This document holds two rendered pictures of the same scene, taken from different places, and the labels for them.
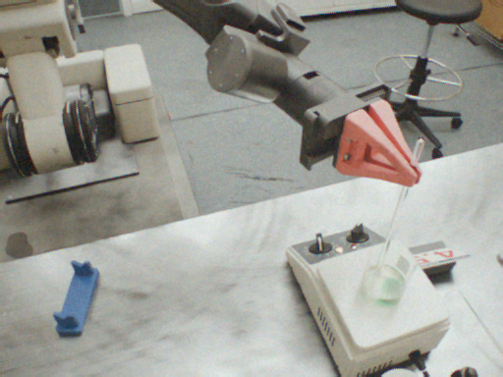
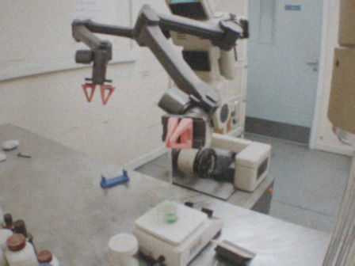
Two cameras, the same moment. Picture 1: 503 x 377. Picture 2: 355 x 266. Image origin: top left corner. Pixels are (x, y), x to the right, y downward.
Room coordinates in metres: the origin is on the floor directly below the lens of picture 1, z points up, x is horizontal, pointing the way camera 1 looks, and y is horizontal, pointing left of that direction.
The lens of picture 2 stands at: (-0.01, -0.57, 1.21)
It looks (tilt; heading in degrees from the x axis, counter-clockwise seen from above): 19 degrees down; 54
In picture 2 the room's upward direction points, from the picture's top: straight up
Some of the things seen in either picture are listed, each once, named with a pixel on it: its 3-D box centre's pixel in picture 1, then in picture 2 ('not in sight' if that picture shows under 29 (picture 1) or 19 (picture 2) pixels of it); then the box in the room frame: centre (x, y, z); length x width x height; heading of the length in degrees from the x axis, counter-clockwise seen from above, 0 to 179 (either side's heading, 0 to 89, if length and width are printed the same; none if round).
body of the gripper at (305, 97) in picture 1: (329, 112); (187, 127); (0.37, -0.07, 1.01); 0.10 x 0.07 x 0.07; 124
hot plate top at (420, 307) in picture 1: (381, 290); (171, 219); (0.28, -0.14, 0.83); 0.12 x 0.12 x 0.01; 19
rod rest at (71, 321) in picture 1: (76, 294); (114, 176); (0.31, 0.24, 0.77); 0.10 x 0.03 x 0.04; 0
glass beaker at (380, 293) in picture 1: (386, 276); (166, 204); (0.27, -0.14, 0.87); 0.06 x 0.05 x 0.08; 148
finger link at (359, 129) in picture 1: (386, 147); (181, 137); (0.32, -0.12, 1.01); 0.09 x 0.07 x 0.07; 34
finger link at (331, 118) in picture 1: (371, 154); (172, 136); (0.31, -0.10, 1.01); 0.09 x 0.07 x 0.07; 34
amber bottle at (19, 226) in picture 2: not in sight; (24, 242); (-0.03, -0.01, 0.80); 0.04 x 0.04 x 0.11
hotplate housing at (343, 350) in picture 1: (363, 293); (178, 229); (0.30, -0.14, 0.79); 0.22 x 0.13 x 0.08; 19
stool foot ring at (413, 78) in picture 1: (418, 76); not in sight; (1.73, -0.71, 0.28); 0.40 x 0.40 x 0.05
